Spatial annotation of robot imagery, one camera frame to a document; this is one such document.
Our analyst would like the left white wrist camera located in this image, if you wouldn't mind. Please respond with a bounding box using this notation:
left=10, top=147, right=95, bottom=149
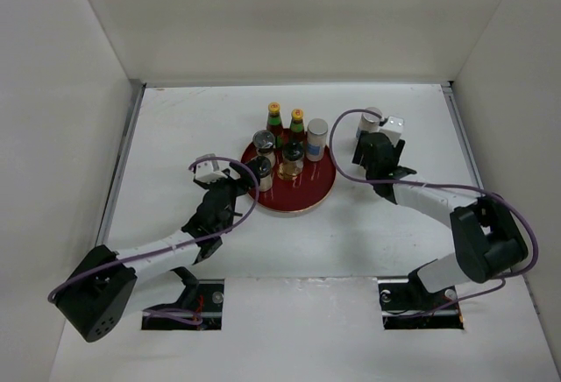
left=194, top=153, right=225, bottom=184

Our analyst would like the chrome-top salt shaker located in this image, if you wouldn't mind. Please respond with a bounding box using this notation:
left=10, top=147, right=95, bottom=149
left=252, top=130, right=276, bottom=168

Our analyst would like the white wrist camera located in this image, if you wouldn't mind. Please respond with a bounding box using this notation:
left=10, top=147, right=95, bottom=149
left=194, top=153, right=225, bottom=184
left=380, top=116, right=404, bottom=146

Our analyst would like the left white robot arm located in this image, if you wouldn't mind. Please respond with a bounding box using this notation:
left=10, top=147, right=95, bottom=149
left=47, top=155, right=269, bottom=343

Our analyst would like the red round tray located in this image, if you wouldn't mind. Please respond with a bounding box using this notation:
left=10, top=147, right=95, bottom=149
left=241, top=138, right=336, bottom=213

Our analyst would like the short silver-lid spice jar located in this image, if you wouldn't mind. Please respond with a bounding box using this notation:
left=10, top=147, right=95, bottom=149
left=356, top=107, right=383, bottom=139

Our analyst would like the yellow-cap sauce bottle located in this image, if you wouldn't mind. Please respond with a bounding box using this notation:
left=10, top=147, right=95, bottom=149
left=288, top=109, right=306, bottom=143

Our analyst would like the black-cap amber jar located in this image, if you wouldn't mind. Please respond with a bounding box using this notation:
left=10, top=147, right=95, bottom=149
left=277, top=141, right=305, bottom=180

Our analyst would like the tall silver-lid spice jar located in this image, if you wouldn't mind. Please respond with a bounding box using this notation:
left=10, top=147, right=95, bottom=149
left=306, top=118, right=329, bottom=162

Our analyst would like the green-label sauce bottle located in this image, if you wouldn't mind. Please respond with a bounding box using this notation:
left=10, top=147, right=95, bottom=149
left=266, top=103, right=284, bottom=149

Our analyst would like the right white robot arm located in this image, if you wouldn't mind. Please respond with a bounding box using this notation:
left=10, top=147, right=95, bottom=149
left=352, top=132, right=529, bottom=310

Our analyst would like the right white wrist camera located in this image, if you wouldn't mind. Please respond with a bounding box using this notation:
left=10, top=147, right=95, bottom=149
left=380, top=116, right=404, bottom=146

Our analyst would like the black-lid spice jar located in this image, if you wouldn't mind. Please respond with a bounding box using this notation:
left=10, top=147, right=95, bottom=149
left=246, top=156, right=273, bottom=192

